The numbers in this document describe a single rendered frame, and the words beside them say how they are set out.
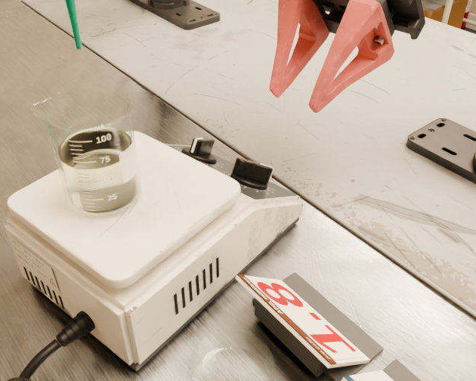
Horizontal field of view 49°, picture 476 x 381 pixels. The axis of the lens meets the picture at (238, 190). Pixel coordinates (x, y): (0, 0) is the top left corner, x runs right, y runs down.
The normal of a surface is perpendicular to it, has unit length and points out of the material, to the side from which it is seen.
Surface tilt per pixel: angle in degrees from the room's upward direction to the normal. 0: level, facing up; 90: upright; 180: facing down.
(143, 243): 0
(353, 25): 62
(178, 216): 0
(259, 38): 0
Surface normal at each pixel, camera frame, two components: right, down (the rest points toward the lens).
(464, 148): 0.00, -0.77
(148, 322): 0.78, 0.39
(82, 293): -0.63, 0.49
